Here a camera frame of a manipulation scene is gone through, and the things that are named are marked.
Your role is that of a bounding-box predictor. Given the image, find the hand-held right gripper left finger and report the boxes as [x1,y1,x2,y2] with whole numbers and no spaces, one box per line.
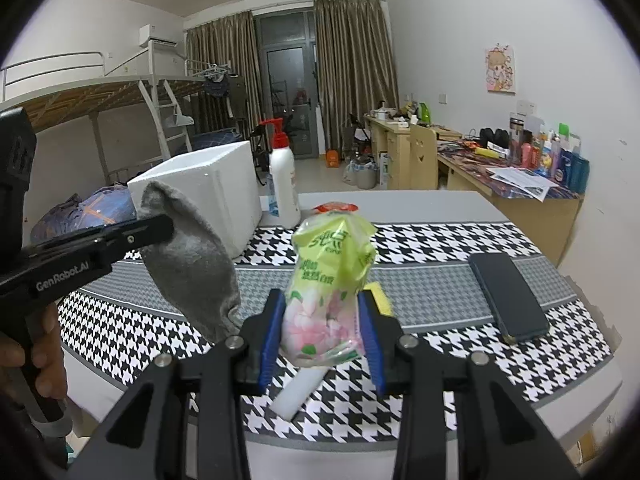
[65,287,288,480]

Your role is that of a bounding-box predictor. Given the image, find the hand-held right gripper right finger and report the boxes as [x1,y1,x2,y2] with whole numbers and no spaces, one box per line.
[357,291,583,480]

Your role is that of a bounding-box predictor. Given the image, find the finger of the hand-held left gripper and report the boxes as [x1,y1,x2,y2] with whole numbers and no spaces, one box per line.
[29,214,175,261]

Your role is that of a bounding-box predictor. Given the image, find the yellow scrubbing sponge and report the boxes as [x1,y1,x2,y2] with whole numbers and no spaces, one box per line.
[362,282,396,318]

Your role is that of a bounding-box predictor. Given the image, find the grey sock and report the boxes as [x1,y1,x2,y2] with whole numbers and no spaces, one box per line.
[136,180,242,343]

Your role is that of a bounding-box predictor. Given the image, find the white foam strip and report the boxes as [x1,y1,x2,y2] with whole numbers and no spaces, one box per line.
[271,365,328,422]

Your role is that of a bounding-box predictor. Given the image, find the green tissue pack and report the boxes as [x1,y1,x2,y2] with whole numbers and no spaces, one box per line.
[278,208,378,368]

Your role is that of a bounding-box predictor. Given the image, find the white foam box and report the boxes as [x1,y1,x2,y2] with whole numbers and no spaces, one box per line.
[127,141,264,261]

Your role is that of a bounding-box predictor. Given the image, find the person's left hand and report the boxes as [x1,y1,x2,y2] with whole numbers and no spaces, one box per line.
[0,305,69,403]

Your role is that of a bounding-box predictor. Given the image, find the blue and orange blanket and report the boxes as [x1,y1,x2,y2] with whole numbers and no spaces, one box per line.
[30,185,138,243]

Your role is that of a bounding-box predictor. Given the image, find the houndstooth table mat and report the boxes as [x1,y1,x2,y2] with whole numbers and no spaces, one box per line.
[57,222,616,443]

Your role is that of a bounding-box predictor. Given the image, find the white bunk bed ladder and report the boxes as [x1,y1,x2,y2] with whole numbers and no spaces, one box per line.
[137,80,194,161]

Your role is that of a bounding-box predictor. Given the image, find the blue plaid bedding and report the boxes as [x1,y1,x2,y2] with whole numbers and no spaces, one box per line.
[192,127,241,151]

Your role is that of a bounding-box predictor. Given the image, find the black folding chair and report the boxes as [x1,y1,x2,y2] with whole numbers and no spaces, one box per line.
[347,115,373,157]
[250,120,273,172]

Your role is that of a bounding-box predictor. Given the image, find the red snack packet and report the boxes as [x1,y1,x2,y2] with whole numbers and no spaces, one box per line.
[313,201,360,216]

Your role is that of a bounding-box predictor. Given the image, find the white lotion pump bottle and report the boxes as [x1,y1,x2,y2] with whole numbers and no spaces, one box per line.
[263,118,302,228]

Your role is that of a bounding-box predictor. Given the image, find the dark smartphone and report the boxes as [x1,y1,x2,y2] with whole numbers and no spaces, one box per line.
[467,252,552,345]

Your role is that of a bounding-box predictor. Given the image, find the white metal bunk bed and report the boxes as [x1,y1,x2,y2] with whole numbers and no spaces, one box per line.
[150,40,243,161]
[0,51,153,196]

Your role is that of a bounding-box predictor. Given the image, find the hanging dark blue garment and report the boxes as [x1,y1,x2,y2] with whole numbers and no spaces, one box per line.
[202,75,231,101]

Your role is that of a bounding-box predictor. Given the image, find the grey bucket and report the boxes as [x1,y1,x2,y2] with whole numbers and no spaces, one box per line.
[342,157,378,189]

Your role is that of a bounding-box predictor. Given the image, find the white clothes hangers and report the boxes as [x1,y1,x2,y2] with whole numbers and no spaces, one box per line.
[187,60,231,81]

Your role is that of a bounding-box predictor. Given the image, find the wooden chair with smiley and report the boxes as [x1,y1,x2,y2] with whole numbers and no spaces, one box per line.
[409,122,440,191]

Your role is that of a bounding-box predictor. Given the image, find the plain wooden desk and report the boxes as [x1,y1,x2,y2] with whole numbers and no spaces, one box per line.
[363,114,463,191]

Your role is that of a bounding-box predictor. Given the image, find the brown curtain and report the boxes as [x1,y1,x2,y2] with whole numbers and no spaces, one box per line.
[313,0,399,151]
[186,10,263,141]

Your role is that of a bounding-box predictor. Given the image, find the white air conditioner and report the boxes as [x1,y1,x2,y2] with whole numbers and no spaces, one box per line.
[139,24,177,47]

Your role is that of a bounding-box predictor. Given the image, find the wooden desk with patterned cover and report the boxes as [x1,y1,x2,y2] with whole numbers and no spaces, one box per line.
[437,142,583,266]

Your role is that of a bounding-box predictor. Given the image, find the glass balcony door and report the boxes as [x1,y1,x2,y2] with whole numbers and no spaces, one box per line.
[252,10,321,158]

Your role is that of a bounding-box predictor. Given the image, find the printed paper sheets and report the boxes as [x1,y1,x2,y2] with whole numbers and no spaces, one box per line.
[487,166,560,202]

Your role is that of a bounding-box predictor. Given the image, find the black rounded item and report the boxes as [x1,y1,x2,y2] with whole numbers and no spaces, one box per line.
[479,128,511,148]

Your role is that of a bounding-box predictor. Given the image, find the row of toiletry bottles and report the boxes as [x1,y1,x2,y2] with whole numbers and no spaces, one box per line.
[510,115,591,193]

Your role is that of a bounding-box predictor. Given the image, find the cartoon wall poster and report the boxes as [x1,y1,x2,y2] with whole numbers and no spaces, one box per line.
[484,44,517,95]

